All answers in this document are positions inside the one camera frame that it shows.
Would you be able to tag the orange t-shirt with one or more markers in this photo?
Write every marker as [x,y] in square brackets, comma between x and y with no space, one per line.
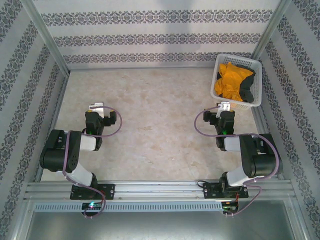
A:
[231,80]

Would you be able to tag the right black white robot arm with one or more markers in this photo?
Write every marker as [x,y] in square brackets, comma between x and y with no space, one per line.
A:
[252,160]

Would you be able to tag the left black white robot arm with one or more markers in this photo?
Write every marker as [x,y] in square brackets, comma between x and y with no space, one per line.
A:
[75,160]

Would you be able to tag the black t-shirt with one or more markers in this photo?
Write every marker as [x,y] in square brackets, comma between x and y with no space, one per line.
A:
[247,83]

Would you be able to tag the white plastic basket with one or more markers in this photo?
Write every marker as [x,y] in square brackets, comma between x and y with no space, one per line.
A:
[257,75]

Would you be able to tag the grey metal sheet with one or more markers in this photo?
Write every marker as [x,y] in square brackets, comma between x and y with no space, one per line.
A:
[160,226]

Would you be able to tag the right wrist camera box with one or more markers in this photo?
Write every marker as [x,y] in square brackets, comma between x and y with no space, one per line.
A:
[223,108]

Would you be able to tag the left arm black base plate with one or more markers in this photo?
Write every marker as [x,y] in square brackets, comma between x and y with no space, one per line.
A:
[107,191]

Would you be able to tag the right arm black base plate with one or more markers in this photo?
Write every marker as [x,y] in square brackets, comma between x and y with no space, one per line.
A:
[211,191]

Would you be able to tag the aluminium frame post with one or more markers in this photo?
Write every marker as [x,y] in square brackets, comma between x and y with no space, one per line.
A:
[45,32]
[271,27]

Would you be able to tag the aluminium mounting rail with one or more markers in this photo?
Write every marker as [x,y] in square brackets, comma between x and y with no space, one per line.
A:
[160,190]

